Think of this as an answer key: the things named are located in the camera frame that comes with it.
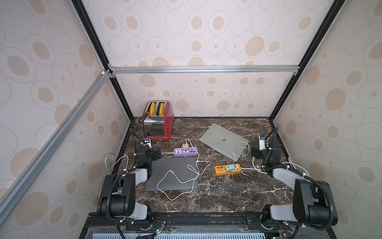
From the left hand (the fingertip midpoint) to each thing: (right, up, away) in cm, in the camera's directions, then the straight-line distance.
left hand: (152, 144), depth 92 cm
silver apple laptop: (+50, -1, +11) cm, 52 cm away
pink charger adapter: (+20, -2, +2) cm, 21 cm away
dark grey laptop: (+13, -17, -5) cm, 22 cm away
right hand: (+66, +1, -1) cm, 66 cm away
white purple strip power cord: (-18, -11, +2) cm, 21 cm away
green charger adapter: (+47, -14, -6) cm, 49 cm away
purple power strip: (+17, -6, +5) cm, 19 cm away
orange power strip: (+41, -15, -5) cm, 44 cm away
